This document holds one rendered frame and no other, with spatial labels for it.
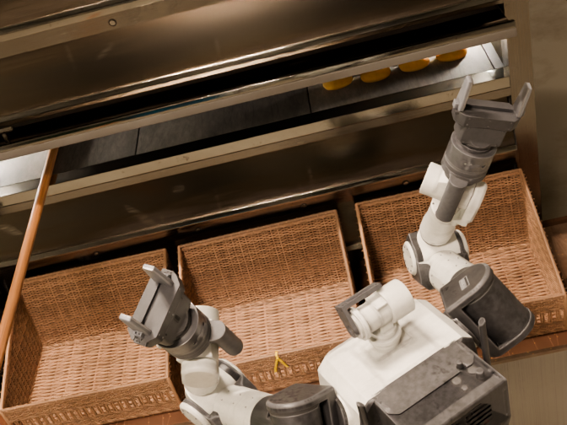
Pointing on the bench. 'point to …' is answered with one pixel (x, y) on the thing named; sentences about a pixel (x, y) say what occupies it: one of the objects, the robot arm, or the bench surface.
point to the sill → (256, 136)
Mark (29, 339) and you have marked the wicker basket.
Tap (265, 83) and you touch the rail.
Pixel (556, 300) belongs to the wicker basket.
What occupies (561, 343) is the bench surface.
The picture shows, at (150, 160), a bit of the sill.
